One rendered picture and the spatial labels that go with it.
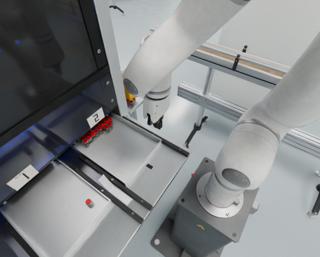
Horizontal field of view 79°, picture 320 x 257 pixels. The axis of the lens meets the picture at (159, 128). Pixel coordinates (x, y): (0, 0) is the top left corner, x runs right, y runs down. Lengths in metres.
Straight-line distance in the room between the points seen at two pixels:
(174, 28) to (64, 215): 0.74
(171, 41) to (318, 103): 0.27
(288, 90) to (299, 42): 1.56
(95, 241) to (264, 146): 0.62
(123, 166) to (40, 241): 0.38
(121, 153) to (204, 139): 1.31
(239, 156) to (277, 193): 1.57
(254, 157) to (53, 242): 0.71
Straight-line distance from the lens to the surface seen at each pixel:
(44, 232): 0.88
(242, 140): 0.50
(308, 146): 1.73
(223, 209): 0.85
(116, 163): 0.90
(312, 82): 0.39
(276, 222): 1.93
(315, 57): 0.39
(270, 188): 2.02
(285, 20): 1.92
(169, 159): 0.89
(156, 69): 0.42
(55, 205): 0.90
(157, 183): 0.84
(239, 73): 1.44
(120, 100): 0.97
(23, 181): 0.85
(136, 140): 0.95
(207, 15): 0.39
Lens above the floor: 1.65
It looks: 51 degrees down
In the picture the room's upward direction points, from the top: straight up
